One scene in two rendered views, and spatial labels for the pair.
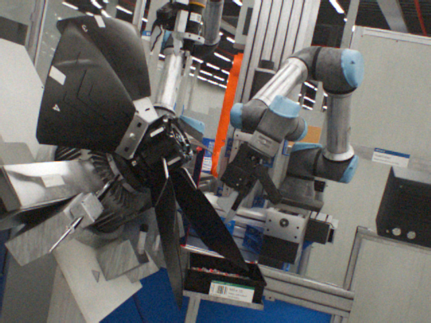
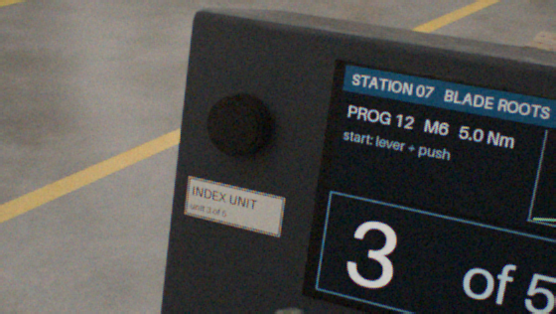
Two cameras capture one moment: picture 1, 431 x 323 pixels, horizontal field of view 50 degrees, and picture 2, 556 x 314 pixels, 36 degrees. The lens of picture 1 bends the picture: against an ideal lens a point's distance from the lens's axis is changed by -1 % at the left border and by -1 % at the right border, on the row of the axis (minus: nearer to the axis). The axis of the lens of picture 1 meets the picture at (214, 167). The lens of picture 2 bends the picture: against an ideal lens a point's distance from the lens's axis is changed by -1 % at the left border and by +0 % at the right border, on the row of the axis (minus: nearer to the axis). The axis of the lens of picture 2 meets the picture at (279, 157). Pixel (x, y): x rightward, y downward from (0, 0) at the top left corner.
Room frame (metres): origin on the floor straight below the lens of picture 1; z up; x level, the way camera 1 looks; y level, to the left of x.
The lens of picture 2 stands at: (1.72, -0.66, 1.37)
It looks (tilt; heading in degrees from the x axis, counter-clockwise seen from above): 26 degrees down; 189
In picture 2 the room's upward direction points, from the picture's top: 2 degrees clockwise
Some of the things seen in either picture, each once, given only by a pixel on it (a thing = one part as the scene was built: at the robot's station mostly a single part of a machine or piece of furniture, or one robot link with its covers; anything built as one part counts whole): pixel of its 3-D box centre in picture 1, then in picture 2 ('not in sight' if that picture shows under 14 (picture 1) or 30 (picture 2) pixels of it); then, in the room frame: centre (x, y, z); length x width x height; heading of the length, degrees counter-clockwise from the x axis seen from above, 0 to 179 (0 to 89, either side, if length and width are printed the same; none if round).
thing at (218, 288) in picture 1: (222, 277); not in sight; (1.28, -0.09, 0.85); 0.22 x 0.17 x 0.07; 94
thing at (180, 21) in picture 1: (189, 19); not in sight; (1.12, 0.13, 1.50); 0.09 x 0.07 x 0.10; 113
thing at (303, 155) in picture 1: (306, 158); not in sight; (1.86, -0.35, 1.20); 0.13 x 0.12 x 0.14; 61
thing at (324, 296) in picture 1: (209, 264); not in sight; (1.46, -0.05, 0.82); 0.90 x 0.04 x 0.08; 78
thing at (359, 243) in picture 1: (355, 258); not in sight; (1.37, -0.47, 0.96); 0.03 x 0.03 x 0.20; 78
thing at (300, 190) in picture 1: (297, 186); not in sight; (1.87, -0.34, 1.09); 0.15 x 0.15 x 0.10
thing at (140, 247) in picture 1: (141, 238); not in sight; (1.00, 0.12, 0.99); 0.02 x 0.02 x 0.06
